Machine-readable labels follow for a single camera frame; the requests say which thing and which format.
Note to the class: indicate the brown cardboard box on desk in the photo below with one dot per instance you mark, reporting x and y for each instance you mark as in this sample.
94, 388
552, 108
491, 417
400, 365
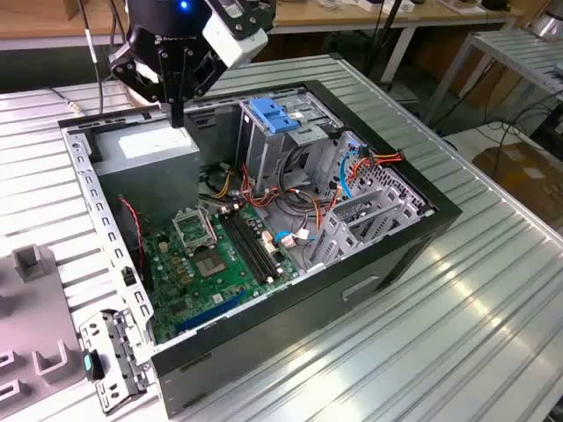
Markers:
75, 9

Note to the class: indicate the black RAM slot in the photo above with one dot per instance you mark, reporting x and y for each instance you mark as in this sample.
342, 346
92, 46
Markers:
261, 242
243, 249
255, 245
249, 247

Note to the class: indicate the large brown cardboard box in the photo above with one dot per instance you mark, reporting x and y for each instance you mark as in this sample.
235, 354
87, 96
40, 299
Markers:
519, 171

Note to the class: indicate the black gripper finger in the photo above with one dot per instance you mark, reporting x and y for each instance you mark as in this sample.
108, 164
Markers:
188, 74
165, 74

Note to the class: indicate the wooden desk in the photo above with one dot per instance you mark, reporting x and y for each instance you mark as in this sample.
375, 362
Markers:
334, 16

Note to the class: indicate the black open PC case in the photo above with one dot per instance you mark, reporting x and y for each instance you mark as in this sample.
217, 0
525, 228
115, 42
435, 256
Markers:
286, 334

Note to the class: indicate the blue drive cage latch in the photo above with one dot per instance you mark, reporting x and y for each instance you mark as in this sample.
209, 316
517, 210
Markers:
272, 116

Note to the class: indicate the grey disk bay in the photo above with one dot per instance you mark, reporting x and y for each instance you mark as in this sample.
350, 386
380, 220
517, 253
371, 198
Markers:
334, 220

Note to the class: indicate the grey parts rack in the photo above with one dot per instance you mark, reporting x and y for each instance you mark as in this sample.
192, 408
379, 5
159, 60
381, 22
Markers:
35, 316

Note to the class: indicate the metal slat side table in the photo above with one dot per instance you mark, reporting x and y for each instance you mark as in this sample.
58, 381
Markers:
514, 53

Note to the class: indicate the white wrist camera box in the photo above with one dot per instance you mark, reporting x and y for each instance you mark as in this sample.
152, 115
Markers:
235, 37

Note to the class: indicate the grey optical drive cage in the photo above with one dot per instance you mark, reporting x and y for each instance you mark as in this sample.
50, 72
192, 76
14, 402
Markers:
264, 154

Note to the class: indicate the green motherboard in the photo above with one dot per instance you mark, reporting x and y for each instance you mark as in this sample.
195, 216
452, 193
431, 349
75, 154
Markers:
237, 285

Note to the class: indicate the blue expansion slot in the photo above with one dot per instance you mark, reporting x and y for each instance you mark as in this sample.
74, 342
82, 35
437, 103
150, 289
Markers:
206, 314

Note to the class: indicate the grey power supply unit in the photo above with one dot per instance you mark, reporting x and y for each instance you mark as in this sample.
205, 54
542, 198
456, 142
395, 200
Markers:
145, 184

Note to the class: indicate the CPU socket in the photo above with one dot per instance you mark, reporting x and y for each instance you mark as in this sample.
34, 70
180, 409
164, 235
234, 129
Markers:
212, 265

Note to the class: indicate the metal card retention bracket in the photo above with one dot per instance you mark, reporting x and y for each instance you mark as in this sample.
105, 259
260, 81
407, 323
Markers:
116, 347

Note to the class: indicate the black case fan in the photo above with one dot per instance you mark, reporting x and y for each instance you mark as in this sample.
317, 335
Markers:
132, 246

